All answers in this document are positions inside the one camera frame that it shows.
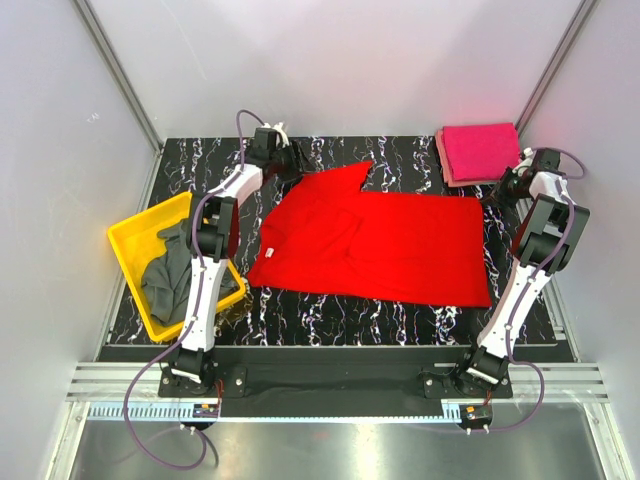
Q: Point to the white slotted cable duct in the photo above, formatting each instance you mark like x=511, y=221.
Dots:
x=201, y=412

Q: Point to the grey t-shirt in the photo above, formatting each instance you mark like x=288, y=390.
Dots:
x=166, y=281

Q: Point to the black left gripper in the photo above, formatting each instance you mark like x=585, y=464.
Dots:
x=299, y=165

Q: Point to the aluminium corner post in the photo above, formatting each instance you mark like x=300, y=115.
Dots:
x=560, y=54
x=101, y=40

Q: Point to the red t-shirt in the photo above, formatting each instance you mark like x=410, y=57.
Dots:
x=330, y=236

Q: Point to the yellow plastic bin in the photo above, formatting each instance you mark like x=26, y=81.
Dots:
x=135, y=244

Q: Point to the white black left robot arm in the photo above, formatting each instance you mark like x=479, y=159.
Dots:
x=213, y=239

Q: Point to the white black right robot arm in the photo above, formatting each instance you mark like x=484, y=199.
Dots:
x=543, y=246

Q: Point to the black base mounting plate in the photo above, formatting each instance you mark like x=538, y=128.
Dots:
x=333, y=356

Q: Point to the left aluminium corner post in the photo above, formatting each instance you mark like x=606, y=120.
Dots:
x=101, y=40

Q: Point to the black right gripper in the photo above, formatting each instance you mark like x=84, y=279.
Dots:
x=496, y=196

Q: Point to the folded salmon pink t-shirt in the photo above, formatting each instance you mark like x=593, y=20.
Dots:
x=445, y=165

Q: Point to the right aluminium corner post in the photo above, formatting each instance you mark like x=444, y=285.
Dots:
x=560, y=54

